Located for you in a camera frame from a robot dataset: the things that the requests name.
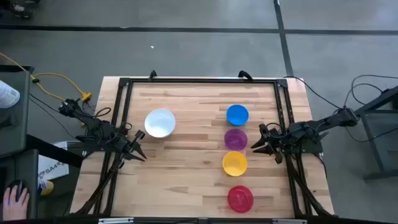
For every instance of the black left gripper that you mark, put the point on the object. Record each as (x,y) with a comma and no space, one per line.
(122,144)

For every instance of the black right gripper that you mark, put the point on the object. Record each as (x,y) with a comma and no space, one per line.
(278,141)

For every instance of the purple translucent plastic bowl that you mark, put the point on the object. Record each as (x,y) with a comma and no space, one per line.
(235,139)

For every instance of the yellow plastic bowl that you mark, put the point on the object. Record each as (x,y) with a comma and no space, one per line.
(234,163)

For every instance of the blue plastic bowl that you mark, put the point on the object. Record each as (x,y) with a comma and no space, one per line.
(237,115)

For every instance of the red translucent plastic bowl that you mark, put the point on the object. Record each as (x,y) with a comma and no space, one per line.
(240,199)

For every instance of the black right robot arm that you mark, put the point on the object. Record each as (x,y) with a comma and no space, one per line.
(311,129)

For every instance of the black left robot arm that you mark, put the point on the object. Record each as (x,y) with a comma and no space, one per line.
(93,123)

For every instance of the large white bowl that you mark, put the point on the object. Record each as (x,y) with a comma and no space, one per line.
(160,123)

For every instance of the black table clamp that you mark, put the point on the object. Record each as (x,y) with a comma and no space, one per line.
(152,74)
(245,74)

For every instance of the black slanted desk bar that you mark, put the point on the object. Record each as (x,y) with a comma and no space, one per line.
(53,151)

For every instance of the white printed cardboard box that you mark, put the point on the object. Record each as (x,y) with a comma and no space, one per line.
(49,169)

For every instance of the person's yellow blue shoe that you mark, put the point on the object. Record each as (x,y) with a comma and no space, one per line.
(46,187)

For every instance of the black desk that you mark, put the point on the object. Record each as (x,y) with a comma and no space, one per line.
(31,174)

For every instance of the black metal side table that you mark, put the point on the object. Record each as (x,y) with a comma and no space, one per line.
(373,104)

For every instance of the black computer mouse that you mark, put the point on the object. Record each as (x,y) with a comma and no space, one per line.
(19,184)

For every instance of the person's hand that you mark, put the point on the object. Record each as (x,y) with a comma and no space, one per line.
(15,207)

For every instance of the white labelled bottle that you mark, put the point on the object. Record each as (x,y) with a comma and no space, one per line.
(7,95)

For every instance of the person's dark shoe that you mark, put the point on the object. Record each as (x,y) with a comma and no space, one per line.
(21,11)

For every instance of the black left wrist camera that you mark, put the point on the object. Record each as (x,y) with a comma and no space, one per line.
(140,134)

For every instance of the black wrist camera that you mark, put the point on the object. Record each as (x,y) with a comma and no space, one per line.
(140,134)
(279,158)

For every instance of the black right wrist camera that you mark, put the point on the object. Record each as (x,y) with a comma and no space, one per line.
(279,158)

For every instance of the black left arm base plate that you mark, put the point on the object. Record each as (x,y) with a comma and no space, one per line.
(88,146)

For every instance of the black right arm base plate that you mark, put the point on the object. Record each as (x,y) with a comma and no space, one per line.
(314,147)

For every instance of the silver metal bracket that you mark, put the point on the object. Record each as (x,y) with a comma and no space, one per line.
(289,221)
(115,220)

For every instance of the black aluminium table frame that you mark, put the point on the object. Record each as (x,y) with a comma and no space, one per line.
(202,80)

